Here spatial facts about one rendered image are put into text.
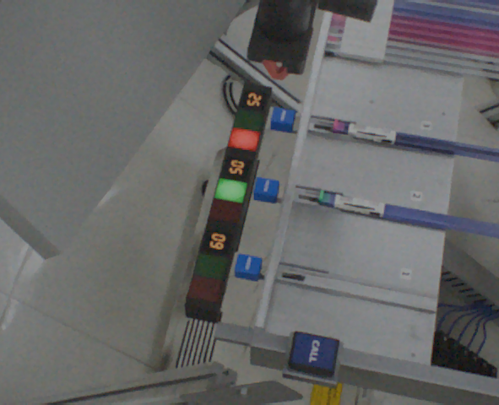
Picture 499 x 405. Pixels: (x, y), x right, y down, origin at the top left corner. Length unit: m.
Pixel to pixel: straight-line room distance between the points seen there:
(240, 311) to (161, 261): 0.32
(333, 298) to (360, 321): 0.04
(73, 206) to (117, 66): 0.21
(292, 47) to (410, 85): 0.27
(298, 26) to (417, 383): 0.42
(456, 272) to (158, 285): 0.68
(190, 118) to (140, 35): 0.86
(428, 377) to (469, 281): 0.48
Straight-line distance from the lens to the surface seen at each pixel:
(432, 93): 1.26
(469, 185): 1.66
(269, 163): 1.81
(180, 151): 2.02
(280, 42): 1.04
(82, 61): 1.15
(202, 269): 1.10
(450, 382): 1.05
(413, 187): 1.17
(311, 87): 1.21
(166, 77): 1.22
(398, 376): 1.04
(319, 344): 1.01
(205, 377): 1.13
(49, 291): 1.75
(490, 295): 1.55
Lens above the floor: 1.47
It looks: 44 degrees down
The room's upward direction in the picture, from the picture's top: 70 degrees clockwise
